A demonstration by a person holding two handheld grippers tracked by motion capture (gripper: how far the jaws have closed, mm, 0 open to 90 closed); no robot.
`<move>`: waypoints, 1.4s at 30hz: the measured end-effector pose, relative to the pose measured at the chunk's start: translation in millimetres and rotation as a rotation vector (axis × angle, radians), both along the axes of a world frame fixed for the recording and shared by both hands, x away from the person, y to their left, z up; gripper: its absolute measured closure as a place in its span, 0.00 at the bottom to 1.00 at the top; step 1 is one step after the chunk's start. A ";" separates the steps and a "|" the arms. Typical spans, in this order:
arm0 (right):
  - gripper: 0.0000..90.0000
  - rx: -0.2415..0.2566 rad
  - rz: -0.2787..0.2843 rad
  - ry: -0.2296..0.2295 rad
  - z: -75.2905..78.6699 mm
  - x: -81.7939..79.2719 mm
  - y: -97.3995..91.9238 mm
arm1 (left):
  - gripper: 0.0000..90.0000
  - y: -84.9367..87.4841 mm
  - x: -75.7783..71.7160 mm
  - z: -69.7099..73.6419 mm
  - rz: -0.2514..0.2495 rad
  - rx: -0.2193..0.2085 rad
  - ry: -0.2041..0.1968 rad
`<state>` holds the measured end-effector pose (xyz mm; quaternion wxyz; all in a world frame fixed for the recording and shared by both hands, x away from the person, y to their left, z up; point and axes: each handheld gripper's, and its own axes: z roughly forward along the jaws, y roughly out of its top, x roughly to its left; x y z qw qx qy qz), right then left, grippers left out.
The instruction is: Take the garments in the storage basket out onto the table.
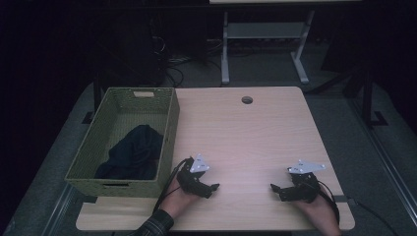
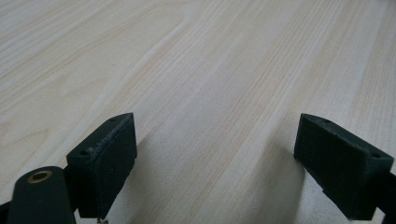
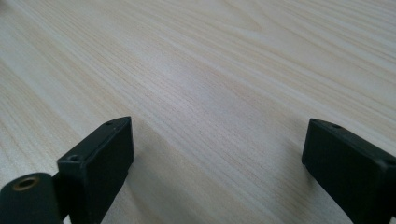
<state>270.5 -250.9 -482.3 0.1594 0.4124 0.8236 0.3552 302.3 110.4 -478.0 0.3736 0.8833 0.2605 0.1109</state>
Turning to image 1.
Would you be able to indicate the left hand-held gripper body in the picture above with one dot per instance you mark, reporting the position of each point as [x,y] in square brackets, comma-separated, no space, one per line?
[191,178]

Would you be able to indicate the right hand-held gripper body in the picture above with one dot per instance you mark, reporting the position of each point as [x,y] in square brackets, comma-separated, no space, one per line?
[305,188]

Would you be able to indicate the dark navy fishbone-print shirt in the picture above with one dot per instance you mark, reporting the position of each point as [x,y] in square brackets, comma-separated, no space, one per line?
[134,154]

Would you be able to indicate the green woven basket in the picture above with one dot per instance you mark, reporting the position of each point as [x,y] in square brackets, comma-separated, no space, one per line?
[126,111]

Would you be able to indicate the person's left hand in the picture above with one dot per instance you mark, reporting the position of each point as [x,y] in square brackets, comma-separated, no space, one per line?
[178,201]

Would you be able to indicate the person's right hand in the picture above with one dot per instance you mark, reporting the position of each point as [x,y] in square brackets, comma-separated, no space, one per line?
[319,213]

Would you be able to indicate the dark round table grommet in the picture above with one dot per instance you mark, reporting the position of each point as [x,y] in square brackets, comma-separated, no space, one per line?
[247,100]

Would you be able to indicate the grey floor rail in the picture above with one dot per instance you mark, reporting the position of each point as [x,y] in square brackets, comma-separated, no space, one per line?
[57,209]
[387,157]

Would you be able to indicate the white metal frame table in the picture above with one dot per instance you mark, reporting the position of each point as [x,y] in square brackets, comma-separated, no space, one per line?
[262,30]

